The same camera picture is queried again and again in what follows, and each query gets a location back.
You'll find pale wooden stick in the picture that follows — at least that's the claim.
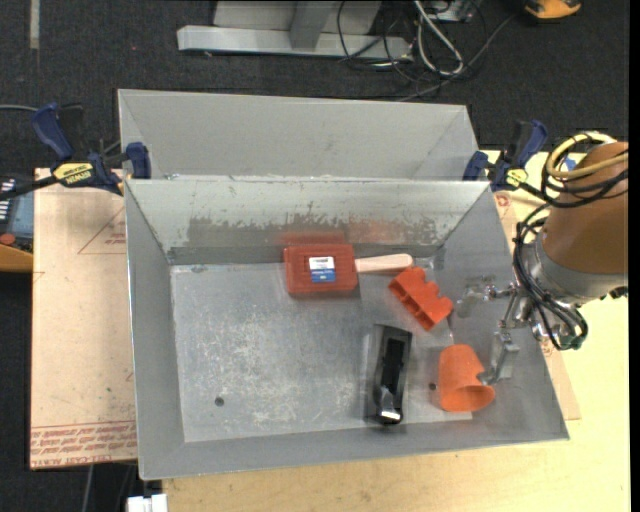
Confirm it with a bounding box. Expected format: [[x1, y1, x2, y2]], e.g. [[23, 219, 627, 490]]
[[353, 253, 415, 275]]

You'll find orange plastic cup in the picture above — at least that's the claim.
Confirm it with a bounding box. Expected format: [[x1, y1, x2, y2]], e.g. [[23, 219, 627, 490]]
[[437, 343, 497, 414]]

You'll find grey metal bin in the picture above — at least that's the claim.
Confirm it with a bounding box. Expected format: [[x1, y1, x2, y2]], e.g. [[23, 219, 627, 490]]
[[117, 88, 571, 482]]

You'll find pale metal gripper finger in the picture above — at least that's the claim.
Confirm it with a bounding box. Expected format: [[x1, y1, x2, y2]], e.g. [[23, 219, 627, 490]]
[[456, 280, 515, 318], [478, 329, 521, 387]]

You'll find red box with blue label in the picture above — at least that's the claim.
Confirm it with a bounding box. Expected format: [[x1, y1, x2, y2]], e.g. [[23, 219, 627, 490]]
[[282, 243, 360, 300]]

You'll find brown cardboard board red print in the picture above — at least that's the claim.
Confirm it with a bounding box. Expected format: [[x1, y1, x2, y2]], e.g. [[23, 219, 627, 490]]
[[29, 167, 582, 472]]

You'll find orange-red notched toy block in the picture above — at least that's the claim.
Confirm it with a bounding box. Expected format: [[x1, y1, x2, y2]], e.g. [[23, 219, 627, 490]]
[[388, 265, 455, 332]]

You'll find black and silver stapler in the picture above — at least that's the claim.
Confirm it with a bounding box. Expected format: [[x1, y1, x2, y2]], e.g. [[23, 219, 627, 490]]
[[366, 323, 414, 427]]

